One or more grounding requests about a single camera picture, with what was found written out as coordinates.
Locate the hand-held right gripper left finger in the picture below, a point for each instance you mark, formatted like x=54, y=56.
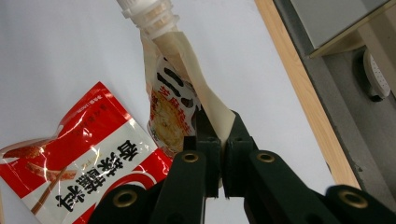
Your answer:
x=204, y=155

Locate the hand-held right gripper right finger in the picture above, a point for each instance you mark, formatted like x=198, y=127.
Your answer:
x=238, y=149

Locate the beige spouted sauce pouch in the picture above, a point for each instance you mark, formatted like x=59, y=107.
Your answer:
x=174, y=93

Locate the red and white food packet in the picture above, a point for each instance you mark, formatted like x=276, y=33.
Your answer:
x=77, y=155

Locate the wooden table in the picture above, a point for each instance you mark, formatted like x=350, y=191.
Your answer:
x=305, y=102

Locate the white perforated round object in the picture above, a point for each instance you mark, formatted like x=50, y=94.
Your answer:
x=376, y=76

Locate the wooden desk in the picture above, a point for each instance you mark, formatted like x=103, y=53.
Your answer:
x=342, y=21

